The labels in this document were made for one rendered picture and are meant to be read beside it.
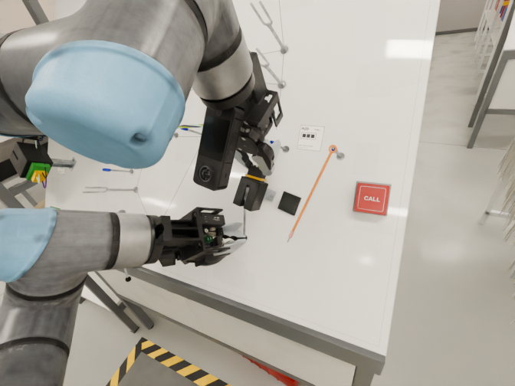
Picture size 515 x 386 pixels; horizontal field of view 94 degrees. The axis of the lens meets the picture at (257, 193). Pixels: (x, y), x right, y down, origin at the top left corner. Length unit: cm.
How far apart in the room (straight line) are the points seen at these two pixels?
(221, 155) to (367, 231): 31
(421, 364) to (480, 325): 39
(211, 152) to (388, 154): 31
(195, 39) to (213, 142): 15
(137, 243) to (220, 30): 26
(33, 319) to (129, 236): 12
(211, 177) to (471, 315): 161
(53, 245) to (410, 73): 56
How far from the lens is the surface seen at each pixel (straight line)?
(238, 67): 27
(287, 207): 50
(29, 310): 38
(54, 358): 36
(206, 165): 32
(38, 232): 33
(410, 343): 158
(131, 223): 35
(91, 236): 33
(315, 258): 51
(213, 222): 40
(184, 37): 19
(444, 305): 174
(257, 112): 35
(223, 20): 25
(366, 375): 77
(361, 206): 45
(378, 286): 51
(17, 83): 22
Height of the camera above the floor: 139
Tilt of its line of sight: 35 degrees down
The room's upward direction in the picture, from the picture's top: 11 degrees counter-clockwise
